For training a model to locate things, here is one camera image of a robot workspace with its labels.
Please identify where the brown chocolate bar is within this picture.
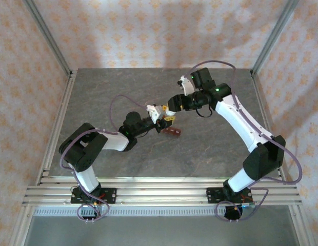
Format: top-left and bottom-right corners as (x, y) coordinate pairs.
(163, 126), (182, 138)

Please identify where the patterned fabric backdrop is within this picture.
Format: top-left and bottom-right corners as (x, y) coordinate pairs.
(0, 0), (318, 246)

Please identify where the aluminium base beam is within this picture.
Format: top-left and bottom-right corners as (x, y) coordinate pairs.
(22, 186), (303, 207)

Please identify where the grey metal shelf sheet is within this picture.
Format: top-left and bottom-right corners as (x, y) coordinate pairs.
(23, 215), (301, 246)

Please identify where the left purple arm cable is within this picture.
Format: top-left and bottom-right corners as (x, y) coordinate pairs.
(59, 94), (151, 223)

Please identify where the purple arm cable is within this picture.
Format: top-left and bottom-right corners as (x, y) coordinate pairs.
(190, 59), (303, 223)
(59, 94), (151, 223)

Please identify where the aluminium table edge rail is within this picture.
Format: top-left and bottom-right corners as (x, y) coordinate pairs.
(37, 176), (288, 186)

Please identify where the aluminium side rail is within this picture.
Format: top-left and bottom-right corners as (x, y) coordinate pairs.
(37, 70), (78, 184)
(251, 70), (288, 184)

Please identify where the grey slotted cable duct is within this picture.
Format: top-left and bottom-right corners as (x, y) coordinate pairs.
(33, 207), (290, 216)

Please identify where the aluminium frame post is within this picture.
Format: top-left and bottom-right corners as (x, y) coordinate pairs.
(251, 0), (301, 76)
(23, 0), (74, 77)

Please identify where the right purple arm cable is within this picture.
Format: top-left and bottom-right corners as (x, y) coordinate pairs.
(190, 59), (303, 223)

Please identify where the aluminium frame leg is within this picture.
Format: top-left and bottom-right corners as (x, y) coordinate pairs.
(9, 204), (34, 246)
(288, 204), (312, 246)

